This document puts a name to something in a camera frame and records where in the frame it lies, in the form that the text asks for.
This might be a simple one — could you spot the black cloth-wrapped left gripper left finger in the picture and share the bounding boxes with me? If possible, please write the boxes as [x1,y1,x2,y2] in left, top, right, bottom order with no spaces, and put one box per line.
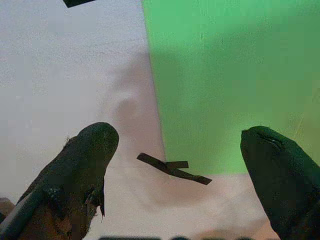
[0,121,120,240]

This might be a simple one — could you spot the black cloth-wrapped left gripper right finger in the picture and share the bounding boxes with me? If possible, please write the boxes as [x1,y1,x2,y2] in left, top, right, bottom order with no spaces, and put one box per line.
[240,125,320,240]

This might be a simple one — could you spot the long black tape strip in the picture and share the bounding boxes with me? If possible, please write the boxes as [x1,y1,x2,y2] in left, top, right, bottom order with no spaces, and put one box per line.
[136,152,213,186]

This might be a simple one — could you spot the short black tape strip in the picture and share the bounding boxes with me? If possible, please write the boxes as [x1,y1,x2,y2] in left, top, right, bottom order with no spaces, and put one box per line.
[165,161,189,170]

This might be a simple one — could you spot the green paper sheet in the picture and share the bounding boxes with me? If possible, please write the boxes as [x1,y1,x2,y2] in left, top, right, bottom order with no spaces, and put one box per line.
[141,0,320,175]

